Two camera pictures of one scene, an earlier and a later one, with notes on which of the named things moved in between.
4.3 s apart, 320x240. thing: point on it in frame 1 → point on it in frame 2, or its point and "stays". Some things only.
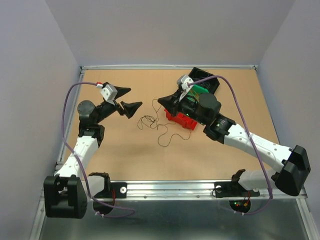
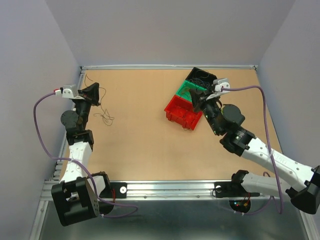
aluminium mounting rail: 192,190 stays
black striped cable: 151,122 → 106,117
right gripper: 171,102 → 198,98
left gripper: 129,108 → 90,94
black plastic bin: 211,85 stays
